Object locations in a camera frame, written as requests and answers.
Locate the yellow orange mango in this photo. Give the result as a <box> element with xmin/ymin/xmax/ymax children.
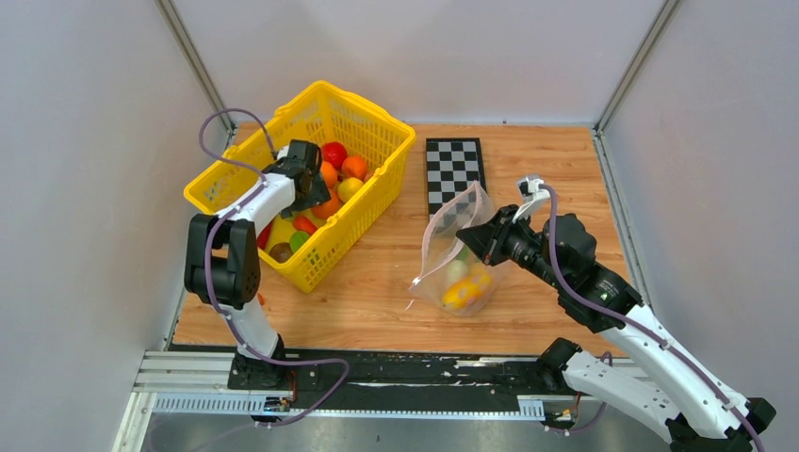
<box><xmin>442</xmin><ymin>278</ymin><xmax>485</xmax><ymax>310</ymax></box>

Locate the yellow peach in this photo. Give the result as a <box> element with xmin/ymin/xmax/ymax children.
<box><xmin>467</xmin><ymin>262</ymin><xmax>494</xmax><ymax>293</ymax></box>

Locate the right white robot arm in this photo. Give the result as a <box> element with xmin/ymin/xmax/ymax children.
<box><xmin>456</xmin><ymin>205</ymin><xmax>776</xmax><ymax>451</ymax></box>

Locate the red chili pepper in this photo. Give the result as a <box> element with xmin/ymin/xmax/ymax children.
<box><xmin>256</xmin><ymin>221</ymin><xmax>273</xmax><ymax>250</ymax></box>

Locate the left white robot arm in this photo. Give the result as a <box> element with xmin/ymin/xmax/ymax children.
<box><xmin>184</xmin><ymin>139</ymin><xmax>331</xmax><ymax>389</ymax></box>

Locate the brown kiwi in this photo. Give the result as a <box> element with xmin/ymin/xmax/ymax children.
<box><xmin>269</xmin><ymin>242</ymin><xmax>294</xmax><ymax>264</ymax></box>

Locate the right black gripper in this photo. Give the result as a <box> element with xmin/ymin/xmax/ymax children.
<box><xmin>455</xmin><ymin>204</ymin><xmax>566</xmax><ymax>291</ymax></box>

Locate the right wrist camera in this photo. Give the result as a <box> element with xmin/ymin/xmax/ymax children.
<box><xmin>512</xmin><ymin>174</ymin><xmax>550</xmax><ymax>223</ymax></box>

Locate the green vegetable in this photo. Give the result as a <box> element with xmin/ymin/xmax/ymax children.
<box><xmin>288</xmin><ymin>231</ymin><xmax>311</xmax><ymax>253</ymax></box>

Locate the orange carrot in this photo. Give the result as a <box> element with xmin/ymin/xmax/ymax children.
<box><xmin>292</xmin><ymin>215</ymin><xmax>318</xmax><ymax>235</ymax></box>

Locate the yellow lemon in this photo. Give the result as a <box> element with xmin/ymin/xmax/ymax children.
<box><xmin>336</xmin><ymin>177</ymin><xmax>364</xmax><ymax>203</ymax></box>

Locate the yellow plastic basket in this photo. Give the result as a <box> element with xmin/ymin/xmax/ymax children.
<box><xmin>184</xmin><ymin>80</ymin><xmax>416</xmax><ymax>303</ymax></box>

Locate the orange tangerine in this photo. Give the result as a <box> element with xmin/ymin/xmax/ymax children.
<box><xmin>311</xmin><ymin>188</ymin><xmax>342</xmax><ymax>220</ymax></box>
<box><xmin>319</xmin><ymin>161</ymin><xmax>339</xmax><ymax>188</ymax></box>
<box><xmin>340</xmin><ymin>155</ymin><xmax>368</xmax><ymax>182</ymax></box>

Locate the red apple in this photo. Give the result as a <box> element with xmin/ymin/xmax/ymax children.
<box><xmin>321</xmin><ymin>141</ymin><xmax>349</xmax><ymax>170</ymax></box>

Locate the black white checkerboard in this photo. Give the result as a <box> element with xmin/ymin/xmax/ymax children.
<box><xmin>425</xmin><ymin>137</ymin><xmax>488</xmax><ymax>218</ymax></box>

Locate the white radish with leaves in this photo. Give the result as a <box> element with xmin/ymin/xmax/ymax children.
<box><xmin>445</xmin><ymin>247</ymin><xmax>473</xmax><ymax>286</ymax></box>

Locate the clear zip top bag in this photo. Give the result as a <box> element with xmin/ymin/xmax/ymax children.
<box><xmin>409</xmin><ymin>182</ymin><xmax>506</xmax><ymax>316</ymax></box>

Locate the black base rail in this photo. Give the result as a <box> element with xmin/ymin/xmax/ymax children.
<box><xmin>131</xmin><ymin>346</ymin><xmax>619</xmax><ymax>431</ymax></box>

